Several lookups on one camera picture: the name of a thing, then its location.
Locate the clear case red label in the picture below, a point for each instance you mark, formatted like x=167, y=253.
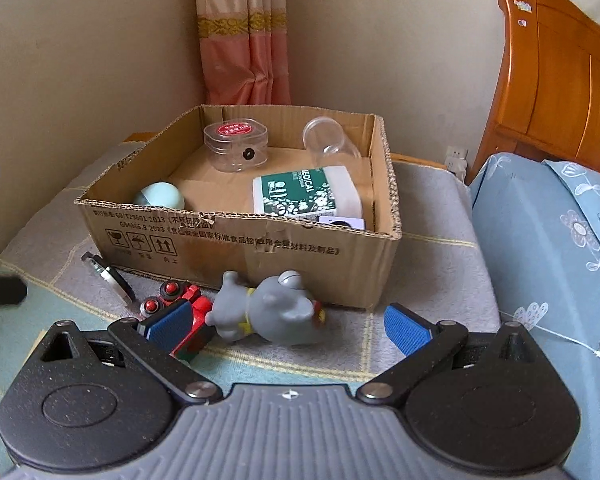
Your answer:
x=236, y=145

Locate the black white cube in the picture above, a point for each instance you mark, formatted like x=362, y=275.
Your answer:
x=346, y=222

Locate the correction tape dispenser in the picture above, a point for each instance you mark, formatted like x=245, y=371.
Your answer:
x=110, y=275

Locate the pink curtain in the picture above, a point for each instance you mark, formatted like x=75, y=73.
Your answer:
x=244, y=51

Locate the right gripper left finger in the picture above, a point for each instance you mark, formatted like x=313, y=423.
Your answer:
x=186, y=385

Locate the red toy car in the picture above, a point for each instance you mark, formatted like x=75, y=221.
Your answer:
x=174, y=320

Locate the white wall charger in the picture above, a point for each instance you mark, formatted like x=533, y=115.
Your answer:
x=456, y=161

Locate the light blue pillow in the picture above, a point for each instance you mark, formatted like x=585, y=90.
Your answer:
x=584, y=185

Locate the wooden headboard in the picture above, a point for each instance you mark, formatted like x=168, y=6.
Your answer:
x=546, y=104

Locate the brown cardboard box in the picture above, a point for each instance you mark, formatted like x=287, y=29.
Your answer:
x=218, y=231

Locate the mint green egg case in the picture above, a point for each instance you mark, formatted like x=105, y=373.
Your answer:
x=160, y=194

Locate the blue floral bed sheet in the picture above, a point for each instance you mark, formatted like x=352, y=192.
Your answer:
x=544, y=264

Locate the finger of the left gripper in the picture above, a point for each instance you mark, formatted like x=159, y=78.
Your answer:
x=13, y=290

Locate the grey elephant toy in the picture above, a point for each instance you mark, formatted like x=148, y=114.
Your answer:
x=280, y=310

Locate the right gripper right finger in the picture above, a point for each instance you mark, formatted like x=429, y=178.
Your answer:
x=428, y=349

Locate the white green medical bottle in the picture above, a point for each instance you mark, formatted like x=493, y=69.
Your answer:
x=307, y=194

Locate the clear plastic jar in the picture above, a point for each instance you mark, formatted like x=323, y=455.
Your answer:
x=328, y=144

